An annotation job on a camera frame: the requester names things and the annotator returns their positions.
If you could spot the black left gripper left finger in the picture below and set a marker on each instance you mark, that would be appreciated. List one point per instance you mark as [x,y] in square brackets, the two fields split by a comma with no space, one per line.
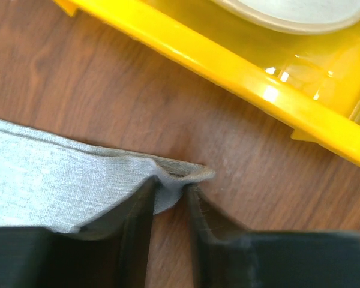
[109,251]

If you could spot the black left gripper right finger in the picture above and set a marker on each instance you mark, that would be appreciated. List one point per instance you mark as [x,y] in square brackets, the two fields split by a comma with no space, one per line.
[225,253]

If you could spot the grey cloth napkin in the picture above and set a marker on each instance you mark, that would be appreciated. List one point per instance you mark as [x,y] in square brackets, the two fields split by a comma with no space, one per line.
[51,181]

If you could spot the yellow plastic tray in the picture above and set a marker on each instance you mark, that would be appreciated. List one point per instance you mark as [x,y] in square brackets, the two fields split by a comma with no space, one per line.
[309,82]

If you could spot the beige shell-shaped plate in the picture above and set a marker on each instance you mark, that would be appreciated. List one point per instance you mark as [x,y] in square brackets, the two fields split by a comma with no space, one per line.
[304,17]

